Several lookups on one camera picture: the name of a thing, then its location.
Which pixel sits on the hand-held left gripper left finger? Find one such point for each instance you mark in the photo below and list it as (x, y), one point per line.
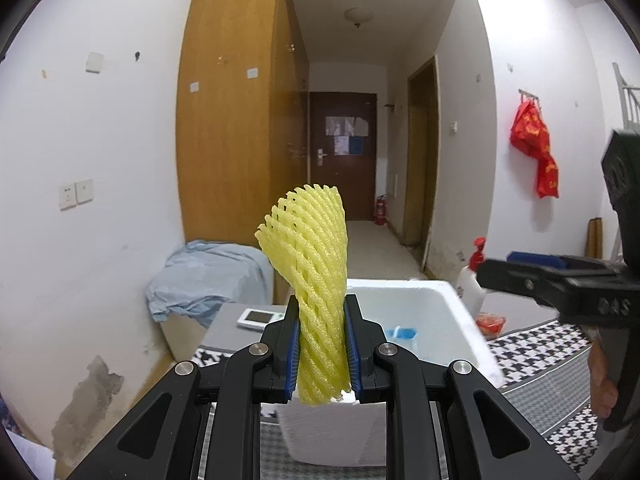
(294, 360)

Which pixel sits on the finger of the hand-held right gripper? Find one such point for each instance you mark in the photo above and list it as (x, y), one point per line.
(515, 280)
(535, 259)

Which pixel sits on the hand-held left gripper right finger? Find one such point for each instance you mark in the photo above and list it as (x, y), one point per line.
(352, 360)

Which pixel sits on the blue face mask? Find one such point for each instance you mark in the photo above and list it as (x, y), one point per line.
(402, 333)

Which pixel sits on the white foam box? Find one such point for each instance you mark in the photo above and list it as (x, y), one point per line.
(450, 320)

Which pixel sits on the yellow foam fruit net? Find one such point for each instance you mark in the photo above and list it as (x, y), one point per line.
(315, 270)

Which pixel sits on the person's right hand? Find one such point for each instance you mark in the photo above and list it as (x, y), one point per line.
(600, 385)

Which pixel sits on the white pump bottle red cap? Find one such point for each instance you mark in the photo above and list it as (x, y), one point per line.
(467, 285)

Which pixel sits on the red snack packet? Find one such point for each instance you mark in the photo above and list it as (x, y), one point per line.
(490, 323)

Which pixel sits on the white handheld device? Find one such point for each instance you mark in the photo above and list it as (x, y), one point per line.
(260, 318)

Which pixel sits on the grey table cover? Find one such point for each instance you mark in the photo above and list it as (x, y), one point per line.
(235, 337)

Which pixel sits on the wooden board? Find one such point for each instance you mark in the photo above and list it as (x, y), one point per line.
(595, 237)

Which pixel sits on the houndstooth cloth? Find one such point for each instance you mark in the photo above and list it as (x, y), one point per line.
(540, 360)

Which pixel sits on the red plastic bags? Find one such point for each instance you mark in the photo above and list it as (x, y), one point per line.
(535, 145)

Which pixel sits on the light blue cloth pile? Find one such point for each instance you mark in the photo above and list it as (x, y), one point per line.
(210, 275)

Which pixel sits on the red fire extinguisher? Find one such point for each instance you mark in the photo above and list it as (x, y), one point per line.
(381, 212)

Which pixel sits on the wooden side door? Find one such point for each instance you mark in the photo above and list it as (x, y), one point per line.
(420, 160)

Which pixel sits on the dark brown door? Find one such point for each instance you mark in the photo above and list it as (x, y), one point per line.
(345, 185)

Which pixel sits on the blue paper notice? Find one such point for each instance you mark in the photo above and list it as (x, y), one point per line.
(355, 146)

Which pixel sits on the white paper notices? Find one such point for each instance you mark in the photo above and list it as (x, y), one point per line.
(345, 125)

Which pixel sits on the wooden wardrobe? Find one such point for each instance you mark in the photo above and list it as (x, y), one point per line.
(230, 135)

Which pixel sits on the ceiling lamp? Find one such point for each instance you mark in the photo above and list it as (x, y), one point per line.
(358, 16)

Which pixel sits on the white bunk bed frame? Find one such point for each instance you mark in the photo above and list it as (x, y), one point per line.
(627, 95)

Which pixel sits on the white wall socket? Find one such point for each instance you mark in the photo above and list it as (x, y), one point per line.
(67, 196)

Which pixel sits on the white wall cover plate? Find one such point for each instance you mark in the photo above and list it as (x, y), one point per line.
(94, 61)

